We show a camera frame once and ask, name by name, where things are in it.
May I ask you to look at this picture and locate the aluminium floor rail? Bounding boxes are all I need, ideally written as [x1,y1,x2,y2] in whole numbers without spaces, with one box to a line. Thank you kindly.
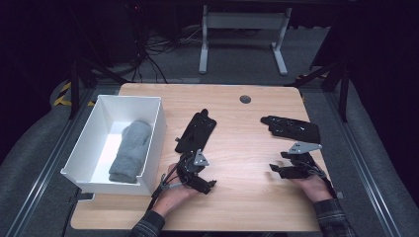
[324,92,402,237]
[5,88,97,237]

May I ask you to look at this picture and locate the person's right hand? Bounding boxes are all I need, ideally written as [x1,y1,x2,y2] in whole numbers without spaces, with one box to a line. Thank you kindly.
[291,174,334,203]

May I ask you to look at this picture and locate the dark cabinet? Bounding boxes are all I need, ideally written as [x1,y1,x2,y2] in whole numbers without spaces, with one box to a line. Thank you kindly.
[98,1,146,67]

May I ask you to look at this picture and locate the black floor cables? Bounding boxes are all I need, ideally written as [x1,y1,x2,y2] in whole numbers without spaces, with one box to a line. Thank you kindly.
[131,26,206,84]

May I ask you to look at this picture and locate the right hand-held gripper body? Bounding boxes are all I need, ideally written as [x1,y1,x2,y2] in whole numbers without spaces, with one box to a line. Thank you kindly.
[280,141,323,181]

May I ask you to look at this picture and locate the person's left hand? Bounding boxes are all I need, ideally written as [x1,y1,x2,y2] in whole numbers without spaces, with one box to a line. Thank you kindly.
[151,163,199,218]

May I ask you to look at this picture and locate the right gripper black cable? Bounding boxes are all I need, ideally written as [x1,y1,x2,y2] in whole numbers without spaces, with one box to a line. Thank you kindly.
[302,161,339,199]

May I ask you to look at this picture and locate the white box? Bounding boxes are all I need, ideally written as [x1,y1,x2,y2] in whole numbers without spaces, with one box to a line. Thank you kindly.
[59,94,168,197]

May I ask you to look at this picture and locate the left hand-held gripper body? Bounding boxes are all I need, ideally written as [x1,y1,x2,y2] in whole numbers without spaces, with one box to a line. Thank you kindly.
[176,148,210,189]

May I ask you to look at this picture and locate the black tripod stand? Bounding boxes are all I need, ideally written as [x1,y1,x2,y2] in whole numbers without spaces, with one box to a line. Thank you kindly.
[285,58,351,123]
[67,55,130,120]

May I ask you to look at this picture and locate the plain grey mitten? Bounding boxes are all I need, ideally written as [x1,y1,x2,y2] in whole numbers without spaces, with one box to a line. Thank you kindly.
[108,119,153,182]

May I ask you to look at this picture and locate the yellow black striped tape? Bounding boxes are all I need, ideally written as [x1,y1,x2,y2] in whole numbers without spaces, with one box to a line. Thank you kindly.
[53,81,97,108]

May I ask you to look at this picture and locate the grey metal stand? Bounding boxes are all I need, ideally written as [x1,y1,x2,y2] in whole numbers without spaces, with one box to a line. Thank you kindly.
[198,4,293,76]

